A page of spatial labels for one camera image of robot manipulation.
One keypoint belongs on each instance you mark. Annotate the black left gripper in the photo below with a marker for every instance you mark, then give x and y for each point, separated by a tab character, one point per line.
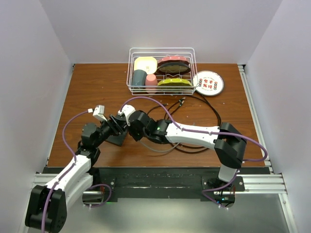
116	125

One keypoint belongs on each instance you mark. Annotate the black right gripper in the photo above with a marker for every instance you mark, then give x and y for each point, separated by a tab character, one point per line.
136	138

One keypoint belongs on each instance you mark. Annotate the black network switch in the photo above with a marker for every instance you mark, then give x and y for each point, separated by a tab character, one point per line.
117	139

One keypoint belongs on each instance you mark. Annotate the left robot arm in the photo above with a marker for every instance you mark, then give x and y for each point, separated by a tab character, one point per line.
48	204

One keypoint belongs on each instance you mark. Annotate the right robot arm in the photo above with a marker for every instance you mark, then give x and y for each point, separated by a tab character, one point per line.
224	140

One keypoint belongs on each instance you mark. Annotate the pink cup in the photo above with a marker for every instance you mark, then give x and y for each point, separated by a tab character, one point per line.
151	83

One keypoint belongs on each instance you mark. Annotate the grey-blue mug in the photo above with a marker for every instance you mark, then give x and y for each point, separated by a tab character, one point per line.
139	78

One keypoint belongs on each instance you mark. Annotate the yellow-green dotted plate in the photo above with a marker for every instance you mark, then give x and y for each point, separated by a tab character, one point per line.
174	82

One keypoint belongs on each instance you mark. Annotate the cream square bowl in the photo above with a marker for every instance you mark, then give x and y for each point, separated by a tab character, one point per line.
146	63

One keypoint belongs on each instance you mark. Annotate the red dotted plate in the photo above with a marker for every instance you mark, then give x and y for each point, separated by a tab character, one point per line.
177	58

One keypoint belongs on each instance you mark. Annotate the white round printed plate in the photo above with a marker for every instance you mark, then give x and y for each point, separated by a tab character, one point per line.
208	83

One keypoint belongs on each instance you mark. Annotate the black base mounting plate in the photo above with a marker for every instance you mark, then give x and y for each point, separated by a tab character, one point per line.
156	182

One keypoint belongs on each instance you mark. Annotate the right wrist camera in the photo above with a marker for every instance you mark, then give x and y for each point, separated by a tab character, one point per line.
126	111

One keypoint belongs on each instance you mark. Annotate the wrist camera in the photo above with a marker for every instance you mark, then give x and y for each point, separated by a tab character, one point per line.
98	113
126	111

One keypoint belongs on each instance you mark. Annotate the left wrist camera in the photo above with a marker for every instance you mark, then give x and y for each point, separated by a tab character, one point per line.
98	113

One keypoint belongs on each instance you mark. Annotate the white wire dish rack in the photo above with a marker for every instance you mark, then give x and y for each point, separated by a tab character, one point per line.
159	53

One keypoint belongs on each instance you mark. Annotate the aluminium front rail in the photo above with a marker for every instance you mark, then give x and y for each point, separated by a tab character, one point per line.
253	184

